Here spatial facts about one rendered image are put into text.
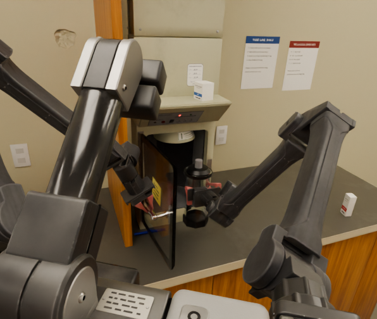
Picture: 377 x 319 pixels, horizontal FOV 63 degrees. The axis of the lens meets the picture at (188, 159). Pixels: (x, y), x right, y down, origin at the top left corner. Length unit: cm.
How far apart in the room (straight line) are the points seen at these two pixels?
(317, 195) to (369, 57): 185
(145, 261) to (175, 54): 76
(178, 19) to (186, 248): 84
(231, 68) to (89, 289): 152
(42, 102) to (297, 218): 61
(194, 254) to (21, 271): 101
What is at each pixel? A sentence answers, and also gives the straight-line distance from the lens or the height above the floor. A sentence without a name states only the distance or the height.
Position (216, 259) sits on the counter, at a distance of 123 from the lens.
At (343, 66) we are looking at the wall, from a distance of 220.
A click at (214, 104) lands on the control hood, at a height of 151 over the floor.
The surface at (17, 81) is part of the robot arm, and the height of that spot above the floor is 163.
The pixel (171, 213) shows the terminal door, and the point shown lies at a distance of 96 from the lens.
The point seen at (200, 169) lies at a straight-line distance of 113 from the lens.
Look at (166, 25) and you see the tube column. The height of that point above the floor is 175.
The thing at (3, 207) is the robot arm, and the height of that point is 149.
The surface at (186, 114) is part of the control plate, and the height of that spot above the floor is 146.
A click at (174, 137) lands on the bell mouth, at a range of 122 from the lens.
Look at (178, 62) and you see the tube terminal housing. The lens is 112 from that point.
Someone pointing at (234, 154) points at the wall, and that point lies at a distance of 189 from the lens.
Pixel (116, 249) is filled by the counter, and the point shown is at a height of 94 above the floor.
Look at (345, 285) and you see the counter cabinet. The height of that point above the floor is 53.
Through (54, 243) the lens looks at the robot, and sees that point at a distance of 28.
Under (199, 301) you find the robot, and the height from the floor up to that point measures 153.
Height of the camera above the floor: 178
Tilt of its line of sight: 25 degrees down
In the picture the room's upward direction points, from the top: 3 degrees clockwise
